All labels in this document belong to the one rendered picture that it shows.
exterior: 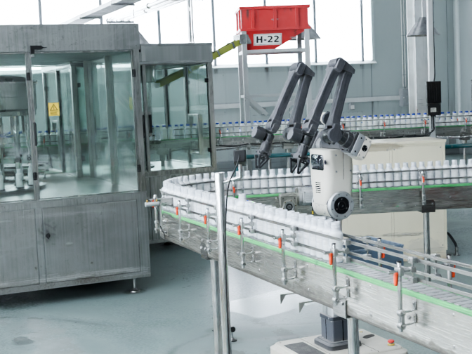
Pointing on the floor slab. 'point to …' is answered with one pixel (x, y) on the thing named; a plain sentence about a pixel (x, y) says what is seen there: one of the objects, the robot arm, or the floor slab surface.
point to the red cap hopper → (242, 22)
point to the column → (416, 60)
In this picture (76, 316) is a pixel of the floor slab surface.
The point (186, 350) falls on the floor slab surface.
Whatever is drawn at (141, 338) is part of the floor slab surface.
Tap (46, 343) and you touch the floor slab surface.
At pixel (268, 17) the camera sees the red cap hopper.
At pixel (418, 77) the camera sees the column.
